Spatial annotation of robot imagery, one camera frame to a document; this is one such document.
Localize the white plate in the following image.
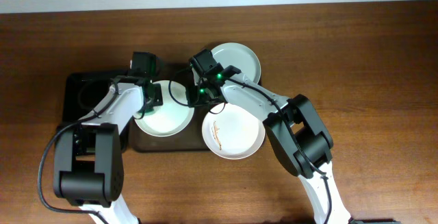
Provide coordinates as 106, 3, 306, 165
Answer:
133, 80, 194, 137
201, 104, 266, 160

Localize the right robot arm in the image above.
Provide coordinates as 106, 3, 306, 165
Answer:
188, 64, 354, 223

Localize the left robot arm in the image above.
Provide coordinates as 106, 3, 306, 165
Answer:
53, 55, 163, 223

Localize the brown serving tray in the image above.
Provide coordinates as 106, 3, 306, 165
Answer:
127, 62, 224, 153

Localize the black plastic tray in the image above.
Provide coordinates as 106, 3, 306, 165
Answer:
56, 69, 130, 153

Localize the pale blue plate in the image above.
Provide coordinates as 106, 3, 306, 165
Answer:
211, 42, 261, 84

